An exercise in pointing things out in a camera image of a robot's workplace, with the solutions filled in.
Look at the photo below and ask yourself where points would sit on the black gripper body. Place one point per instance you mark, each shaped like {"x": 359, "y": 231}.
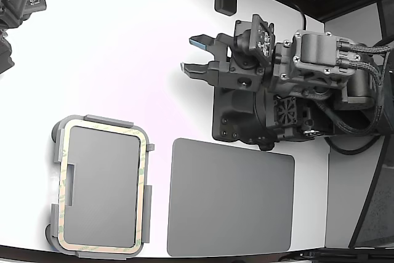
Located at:
{"x": 243, "y": 78}

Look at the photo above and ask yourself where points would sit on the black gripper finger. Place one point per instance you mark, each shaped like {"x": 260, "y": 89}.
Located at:
{"x": 200, "y": 72}
{"x": 220, "y": 46}

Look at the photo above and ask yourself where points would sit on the tan rectangular frame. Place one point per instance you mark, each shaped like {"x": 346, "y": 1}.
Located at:
{"x": 140, "y": 189}

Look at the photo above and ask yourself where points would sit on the dark grey flat mat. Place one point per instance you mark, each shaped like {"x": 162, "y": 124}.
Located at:
{"x": 231, "y": 201}

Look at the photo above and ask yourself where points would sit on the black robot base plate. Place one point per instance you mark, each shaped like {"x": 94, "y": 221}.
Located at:
{"x": 227, "y": 112}

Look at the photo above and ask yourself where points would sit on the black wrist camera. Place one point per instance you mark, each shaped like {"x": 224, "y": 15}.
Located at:
{"x": 261, "y": 38}

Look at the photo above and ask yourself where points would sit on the grey frame holder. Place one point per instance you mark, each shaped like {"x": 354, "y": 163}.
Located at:
{"x": 101, "y": 183}

